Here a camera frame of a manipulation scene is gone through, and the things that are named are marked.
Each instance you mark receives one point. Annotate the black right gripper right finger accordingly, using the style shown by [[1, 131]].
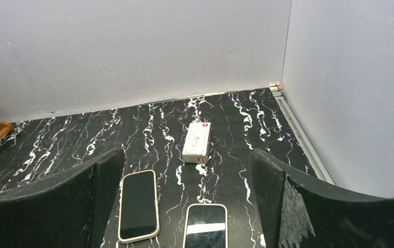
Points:
[[300, 210]]

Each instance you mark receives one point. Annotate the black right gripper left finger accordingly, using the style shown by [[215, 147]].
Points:
[[68, 209]]

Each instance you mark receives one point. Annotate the black phone cream case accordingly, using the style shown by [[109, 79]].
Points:
[[139, 217]]

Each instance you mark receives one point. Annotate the black phone pink case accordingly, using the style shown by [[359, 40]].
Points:
[[206, 225]]

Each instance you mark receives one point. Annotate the white box red labels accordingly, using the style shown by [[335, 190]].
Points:
[[197, 143]]

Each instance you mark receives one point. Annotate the aluminium rail along wall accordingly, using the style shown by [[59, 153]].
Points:
[[309, 151]]

